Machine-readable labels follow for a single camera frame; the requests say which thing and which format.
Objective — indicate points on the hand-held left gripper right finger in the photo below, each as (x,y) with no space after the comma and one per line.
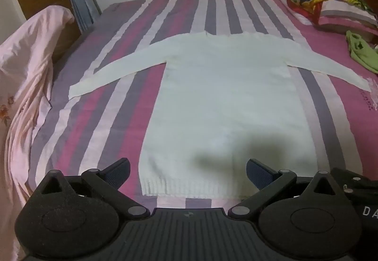
(257,173)

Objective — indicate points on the green garment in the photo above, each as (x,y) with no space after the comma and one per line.
(364,53)

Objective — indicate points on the pink striped pillow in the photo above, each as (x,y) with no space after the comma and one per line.
(348,17)

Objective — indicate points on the pink grey striped bed sheet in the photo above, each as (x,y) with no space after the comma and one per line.
(112,107)

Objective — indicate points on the pale pink blanket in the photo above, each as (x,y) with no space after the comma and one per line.
(26,78)

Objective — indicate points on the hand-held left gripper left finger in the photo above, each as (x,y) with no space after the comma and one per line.
(118,173)

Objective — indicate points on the white knitted sweater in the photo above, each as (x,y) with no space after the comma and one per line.
(220,95)

